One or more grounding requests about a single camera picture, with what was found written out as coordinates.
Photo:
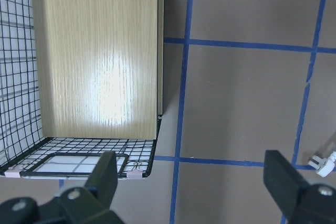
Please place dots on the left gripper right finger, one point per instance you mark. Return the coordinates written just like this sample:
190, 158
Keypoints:
284, 183

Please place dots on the wooden board in basket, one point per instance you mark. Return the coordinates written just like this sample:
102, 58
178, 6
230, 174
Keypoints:
99, 67

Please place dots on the wire grid basket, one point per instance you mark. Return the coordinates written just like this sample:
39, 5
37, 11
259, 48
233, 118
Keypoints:
25, 151

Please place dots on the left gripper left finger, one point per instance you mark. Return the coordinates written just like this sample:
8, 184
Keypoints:
102, 182

